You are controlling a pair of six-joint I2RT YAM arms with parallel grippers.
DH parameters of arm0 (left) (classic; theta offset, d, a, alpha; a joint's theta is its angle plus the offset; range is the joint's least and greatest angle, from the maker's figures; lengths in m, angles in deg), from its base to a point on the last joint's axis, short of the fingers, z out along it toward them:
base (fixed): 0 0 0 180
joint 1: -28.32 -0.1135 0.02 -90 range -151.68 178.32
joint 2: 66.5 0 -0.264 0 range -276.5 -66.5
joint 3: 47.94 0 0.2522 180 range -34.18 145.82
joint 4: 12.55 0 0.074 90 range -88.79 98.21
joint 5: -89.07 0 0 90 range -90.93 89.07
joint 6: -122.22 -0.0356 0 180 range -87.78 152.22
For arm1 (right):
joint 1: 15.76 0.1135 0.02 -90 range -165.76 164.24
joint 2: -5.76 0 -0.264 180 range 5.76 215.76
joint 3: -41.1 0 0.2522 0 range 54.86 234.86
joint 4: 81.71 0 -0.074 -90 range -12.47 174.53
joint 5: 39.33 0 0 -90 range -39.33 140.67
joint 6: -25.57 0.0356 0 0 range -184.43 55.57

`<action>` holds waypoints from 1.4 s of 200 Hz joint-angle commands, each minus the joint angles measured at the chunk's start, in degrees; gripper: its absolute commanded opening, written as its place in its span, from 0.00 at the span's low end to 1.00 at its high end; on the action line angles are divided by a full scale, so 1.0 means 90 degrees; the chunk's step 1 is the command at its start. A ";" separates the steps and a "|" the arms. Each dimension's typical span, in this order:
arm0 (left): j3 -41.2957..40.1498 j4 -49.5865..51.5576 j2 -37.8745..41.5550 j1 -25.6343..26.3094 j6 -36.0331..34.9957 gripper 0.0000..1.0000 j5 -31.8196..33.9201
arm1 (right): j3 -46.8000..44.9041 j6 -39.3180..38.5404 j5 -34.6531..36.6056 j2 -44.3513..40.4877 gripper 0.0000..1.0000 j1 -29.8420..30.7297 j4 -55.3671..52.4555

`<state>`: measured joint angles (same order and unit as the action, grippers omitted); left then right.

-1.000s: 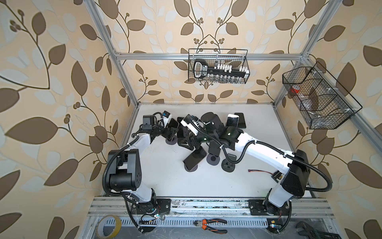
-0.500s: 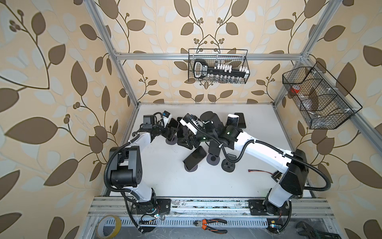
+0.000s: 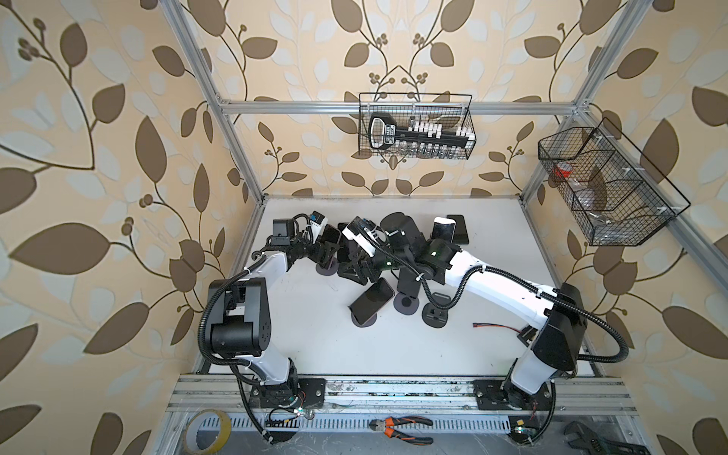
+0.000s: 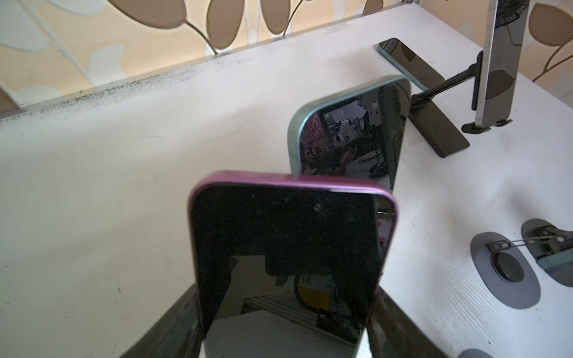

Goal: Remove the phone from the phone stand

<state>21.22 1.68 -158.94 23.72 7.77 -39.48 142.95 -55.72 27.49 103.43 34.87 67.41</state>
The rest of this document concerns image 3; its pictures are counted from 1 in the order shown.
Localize silver phone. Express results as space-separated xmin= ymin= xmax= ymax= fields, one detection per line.
xmin=430 ymin=217 xmax=457 ymax=243

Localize black socket tool set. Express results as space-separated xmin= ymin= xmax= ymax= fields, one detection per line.
xmin=364 ymin=113 xmax=476 ymax=151

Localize black wire basket right wall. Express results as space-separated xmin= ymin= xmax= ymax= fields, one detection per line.
xmin=538 ymin=118 xmax=691 ymax=248

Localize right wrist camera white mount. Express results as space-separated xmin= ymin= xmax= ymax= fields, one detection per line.
xmin=342 ymin=216 xmax=385 ymax=258

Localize round black stand front right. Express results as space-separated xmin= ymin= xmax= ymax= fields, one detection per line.
xmin=421 ymin=303 xmax=449 ymax=329

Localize red black cable with plug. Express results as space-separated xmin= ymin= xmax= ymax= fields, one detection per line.
xmin=473 ymin=320 xmax=521 ymax=335

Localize black phone front left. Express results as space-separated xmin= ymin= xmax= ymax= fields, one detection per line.
xmin=349 ymin=278 xmax=394 ymax=322

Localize black adjustable wrench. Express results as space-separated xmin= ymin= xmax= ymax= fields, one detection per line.
xmin=563 ymin=421 xmax=650 ymax=455

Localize purple edged phone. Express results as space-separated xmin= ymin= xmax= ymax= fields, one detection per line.
xmin=320 ymin=225 xmax=341 ymax=267

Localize green phone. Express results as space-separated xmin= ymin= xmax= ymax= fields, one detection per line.
xmin=397 ymin=267 xmax=421 ymax=298
xmin=447 ymin=214 xmax=470 ymax=246

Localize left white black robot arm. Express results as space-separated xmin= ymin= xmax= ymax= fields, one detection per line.
xmin=197 ymin=212 xmax=340 ymax=444

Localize black wire basket back wall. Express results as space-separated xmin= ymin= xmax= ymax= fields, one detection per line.
xmin=358 ymin=91 xmax=477 ymax=160

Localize orange black pliers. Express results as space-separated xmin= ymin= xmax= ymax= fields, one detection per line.
xmin=368 ymin=414 xmax=435 ymax=447

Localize black wire basket wall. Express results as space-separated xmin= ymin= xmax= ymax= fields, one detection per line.
xmin=358 ymin=91 xmax=477 ymax=160
xmin=538 ymin=118 xmax=691 ymax=248

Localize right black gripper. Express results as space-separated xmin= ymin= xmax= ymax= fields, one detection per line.
xmin=336 ymin=242 xmax=413 ymax=284

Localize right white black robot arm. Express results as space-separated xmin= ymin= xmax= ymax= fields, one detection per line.
xmin=339 ymin=212 xmax=629 ymax=446

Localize red capped item in basket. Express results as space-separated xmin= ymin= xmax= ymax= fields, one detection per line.
xmin=553 ymin=161 xmax=574 ymax=180

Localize yellow tape roll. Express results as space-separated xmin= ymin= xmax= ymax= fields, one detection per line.
xmin=182 ymin=409 xmax=232 ymax=455

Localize round dark stand front left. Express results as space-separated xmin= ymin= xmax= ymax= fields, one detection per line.
xmin=351 ymin=313 xmax=378 ymax=328

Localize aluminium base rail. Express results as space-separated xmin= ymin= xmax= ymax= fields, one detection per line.
xmin=150 ymin=375 xmax=654 ymax=454

